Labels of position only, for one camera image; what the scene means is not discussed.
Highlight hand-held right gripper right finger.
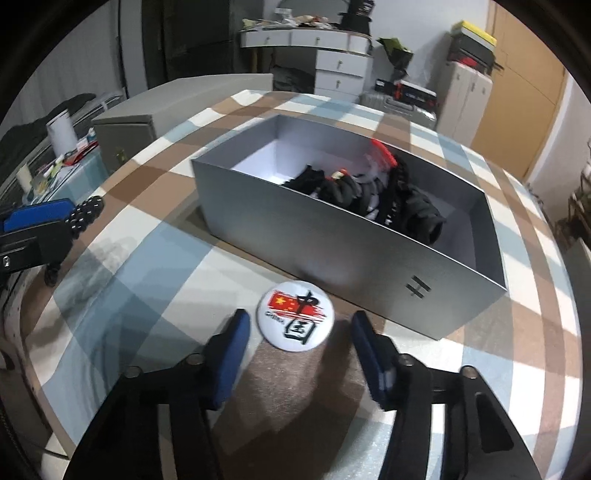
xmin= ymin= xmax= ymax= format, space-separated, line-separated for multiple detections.
xmin=351 ymin=310 xmax=544 ymax=480

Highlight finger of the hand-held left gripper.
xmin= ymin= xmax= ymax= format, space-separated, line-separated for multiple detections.
xmin=0 ymin=198 xmax=77 ymax=234
xmin=0 ymin=220 xmax=75 ymax=274

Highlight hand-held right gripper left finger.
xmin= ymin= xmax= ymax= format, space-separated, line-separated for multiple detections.
xmin=62 ymin=308 xmax=252 ymax=480

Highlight round white badge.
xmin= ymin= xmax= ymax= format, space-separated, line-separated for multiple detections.
xmin=255 ymin=280 xmax=335 ymax=348

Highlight grey cardboard box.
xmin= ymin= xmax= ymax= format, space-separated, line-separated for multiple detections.
xmin=190 ymin=113 xmax=509 ymax=342

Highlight light blue side table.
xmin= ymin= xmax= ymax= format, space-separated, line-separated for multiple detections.
xmin=0 ymin=145 xmax=103 ymax=214

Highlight white cylindrical container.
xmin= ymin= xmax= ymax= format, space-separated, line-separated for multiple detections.
xmin=45 ymin=113 xmax=77 ymax=156

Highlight plaid blanket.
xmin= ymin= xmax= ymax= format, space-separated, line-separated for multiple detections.
xmin=9 ymin=89 xmax=588 ymax=480

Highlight grey bedside cabinet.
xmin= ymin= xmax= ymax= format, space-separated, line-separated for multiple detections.
xmin=565 ymin=240 xmax=591 ymax=283
xmin=91 ymin=112 xmax=164 ymax=177

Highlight pile of black hair accessories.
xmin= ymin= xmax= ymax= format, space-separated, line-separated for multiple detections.
xmin=281 ymin=148 xmax=447 ymax=246

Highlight black wardrobe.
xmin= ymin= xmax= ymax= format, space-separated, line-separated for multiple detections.
xmin=140 ymin=0 xmax=260 ymax=89

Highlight silver suitcase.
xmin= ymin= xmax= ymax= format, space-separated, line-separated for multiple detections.
xmin=359 ymin=90 xmax=438 ymax=131

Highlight shelf rack with items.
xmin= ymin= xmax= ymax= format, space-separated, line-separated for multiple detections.
xmin=554 ymin=138 xmax=591 ymax=252

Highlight black boxes with red trim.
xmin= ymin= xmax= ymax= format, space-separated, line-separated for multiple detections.
xmin=373 ymin=78 xmax=438 ymax=110

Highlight white suitcase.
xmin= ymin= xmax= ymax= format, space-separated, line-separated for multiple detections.
xmin=436 ymin=60 xmax=496 ymax=149

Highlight wooden door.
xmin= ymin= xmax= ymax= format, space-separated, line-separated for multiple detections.
xmin=468 ymin=0 xmax=570 ymax=182

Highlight white desk with drawers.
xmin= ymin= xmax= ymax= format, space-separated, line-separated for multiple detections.
xmin=239 ymin=28 xmax=374 ymax=97

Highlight black wrapped bouquet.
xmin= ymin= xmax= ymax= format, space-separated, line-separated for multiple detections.
xmin=376 ymin=36 xmax=415 ymax=78

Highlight black shoebox with red logo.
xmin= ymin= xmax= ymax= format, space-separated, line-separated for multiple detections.
xmin=446 ymin=51 xmax=493 ymax=71

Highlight clutter of small desk items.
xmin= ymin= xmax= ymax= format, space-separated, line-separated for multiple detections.
xmin=242 ymin=13 xmax=341 ymax=32

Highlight black container on desk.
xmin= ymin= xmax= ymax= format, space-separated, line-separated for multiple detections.
xmin=338 ymin=0 xmax=374 ymax=36

